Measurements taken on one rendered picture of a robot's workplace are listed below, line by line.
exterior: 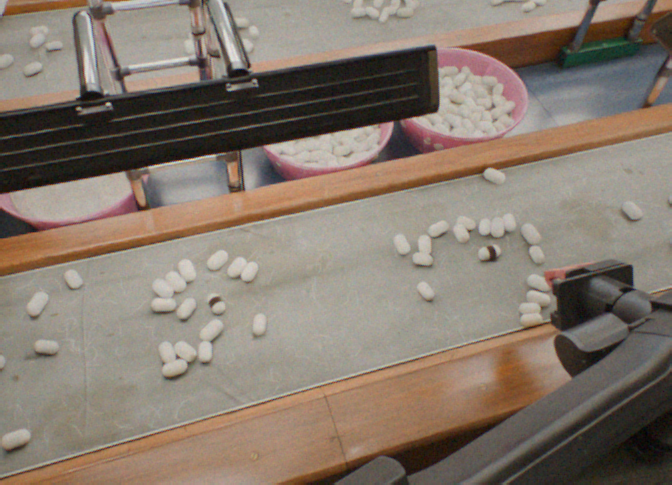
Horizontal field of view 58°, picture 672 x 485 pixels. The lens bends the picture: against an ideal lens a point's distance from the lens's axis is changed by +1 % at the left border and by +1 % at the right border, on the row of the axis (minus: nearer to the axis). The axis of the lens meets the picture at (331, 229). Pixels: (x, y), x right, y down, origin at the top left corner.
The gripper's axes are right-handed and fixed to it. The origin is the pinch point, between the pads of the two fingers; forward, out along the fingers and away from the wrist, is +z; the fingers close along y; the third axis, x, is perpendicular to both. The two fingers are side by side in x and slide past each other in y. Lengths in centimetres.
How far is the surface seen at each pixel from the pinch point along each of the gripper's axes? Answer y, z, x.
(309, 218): 25.2, 29.0, -7.8
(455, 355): 12.8, 4.5, 10.0
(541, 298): -3.7, 8.1, 6.8
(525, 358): 3.8, 1.4, 11.6
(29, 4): 67, 82, -53
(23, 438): 69, 9, 7
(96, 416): 61, 11, 8
